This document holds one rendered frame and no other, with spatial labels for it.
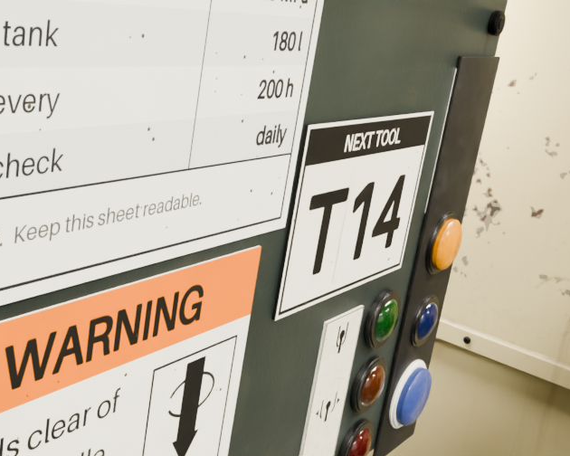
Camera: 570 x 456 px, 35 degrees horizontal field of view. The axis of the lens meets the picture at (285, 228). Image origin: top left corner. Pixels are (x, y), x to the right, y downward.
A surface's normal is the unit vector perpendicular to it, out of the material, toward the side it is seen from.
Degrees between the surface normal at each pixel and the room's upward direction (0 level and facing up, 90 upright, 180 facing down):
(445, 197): 90
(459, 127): 90
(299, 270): 90
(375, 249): 90
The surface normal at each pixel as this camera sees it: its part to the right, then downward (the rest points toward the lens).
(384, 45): 0.82, 0.29
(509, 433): -0.55, 0.15
